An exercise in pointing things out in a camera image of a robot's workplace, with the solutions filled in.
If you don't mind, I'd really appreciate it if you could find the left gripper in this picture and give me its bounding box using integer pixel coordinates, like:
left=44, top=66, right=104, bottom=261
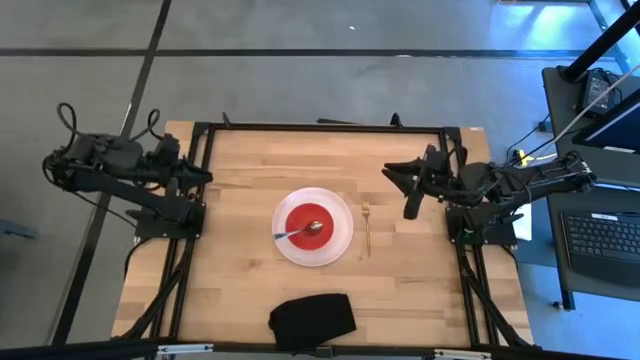
left=159, top=157, right=214, bottom=198

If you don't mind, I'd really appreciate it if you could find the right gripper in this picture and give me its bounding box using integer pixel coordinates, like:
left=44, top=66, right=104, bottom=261
left=381, top=156, right=464, bottom=221

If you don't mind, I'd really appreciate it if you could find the gold fork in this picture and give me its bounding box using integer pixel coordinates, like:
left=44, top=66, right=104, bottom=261
left=361, top=200, right=373, bottom=259

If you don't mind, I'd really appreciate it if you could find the white round plate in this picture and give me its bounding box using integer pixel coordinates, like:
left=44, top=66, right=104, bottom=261
left=271, top=186, right=355, bottom=268

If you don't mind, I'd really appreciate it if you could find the red bowl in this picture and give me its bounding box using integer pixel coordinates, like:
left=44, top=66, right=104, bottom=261
left=284, top=202, right=336, bottom=252

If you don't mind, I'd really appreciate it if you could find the silver spoon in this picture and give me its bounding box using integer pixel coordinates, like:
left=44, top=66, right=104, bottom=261
left=272, top=220, right=325, bottom=242

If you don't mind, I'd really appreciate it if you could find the white paper sheet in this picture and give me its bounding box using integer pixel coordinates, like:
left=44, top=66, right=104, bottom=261
left=511, top=215, right=534, bottom=242

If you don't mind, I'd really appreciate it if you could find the black cloth napkin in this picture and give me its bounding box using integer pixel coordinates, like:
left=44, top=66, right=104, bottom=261
left=267, top=292, right=358, bottom=353

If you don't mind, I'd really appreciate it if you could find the thin white rod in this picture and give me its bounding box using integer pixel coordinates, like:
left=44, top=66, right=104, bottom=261
left=551, top=63, right=640, bottom=144

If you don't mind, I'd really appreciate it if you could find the grey side desk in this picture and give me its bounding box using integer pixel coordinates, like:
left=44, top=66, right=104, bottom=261
left=541, top=64, right=640, bottom=304

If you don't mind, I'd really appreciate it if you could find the black power adapter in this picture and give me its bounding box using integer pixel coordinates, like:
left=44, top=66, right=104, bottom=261
left=578, top=68, right=622, bottom=117

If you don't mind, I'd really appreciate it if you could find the black laptop keyboard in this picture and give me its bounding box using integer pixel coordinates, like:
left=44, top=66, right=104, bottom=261
left=560, top=210, right=640, bottom=289

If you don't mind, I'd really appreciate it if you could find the laptop screen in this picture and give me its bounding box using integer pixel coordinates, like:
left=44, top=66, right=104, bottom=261
left=571, top=88, right=640, bottom=154

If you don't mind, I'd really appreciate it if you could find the black pole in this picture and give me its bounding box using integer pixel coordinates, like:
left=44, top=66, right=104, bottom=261
left=561, top=0, right=640, bottom=84

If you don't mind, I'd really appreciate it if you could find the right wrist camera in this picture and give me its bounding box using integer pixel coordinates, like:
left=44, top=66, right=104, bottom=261
left=423, top=143, right=452, bottom=169

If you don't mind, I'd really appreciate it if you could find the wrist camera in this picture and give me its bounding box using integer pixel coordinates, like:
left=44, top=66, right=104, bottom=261
left=151, top=133, right=182, bottom=162
left=423, top=143, right=452, bottom=169

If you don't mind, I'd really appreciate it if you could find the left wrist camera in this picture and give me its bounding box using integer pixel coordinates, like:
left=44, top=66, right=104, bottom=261
left=151, top=133, right=182, bottom=162

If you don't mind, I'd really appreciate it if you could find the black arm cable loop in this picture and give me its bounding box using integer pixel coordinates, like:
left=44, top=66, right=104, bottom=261
left=130, top=107, right=162, bottom=142
left=56, top=101, right=80, bottom=139

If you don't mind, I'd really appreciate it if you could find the black aluminium table frame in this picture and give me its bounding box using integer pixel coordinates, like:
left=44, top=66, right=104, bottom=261
left=111, top=111, right=534, bottom=352

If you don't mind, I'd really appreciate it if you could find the silver bracket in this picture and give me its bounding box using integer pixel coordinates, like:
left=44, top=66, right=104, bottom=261
left=433, top=348, right=494, bottom=360
left=156, top=343, right=216, bottom=357

